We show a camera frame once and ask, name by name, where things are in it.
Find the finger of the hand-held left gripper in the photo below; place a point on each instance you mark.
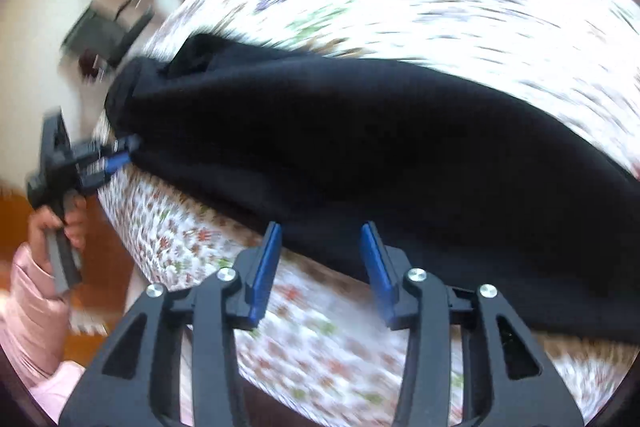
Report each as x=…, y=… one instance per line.
x=120, y=144
x=111, y=167

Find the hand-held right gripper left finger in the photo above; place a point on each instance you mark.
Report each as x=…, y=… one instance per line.
x=265, y=264

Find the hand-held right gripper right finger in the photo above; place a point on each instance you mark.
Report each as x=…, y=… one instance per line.
x=375, y=267

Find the black pants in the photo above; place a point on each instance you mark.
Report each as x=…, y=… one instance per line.
x=350, y=167

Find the person's pink-sleeved left forearm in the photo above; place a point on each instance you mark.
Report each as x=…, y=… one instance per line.
x=30, y=322

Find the person's left hand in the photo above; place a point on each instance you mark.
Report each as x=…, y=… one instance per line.
x=70, y=222

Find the black chair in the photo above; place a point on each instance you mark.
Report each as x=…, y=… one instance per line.
x=102, y=32

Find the small patterned floor mat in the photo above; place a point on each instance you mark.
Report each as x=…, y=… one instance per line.
x=87, y=322

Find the floral printed bed sheet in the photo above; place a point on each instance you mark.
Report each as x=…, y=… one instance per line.
x=400, y=7

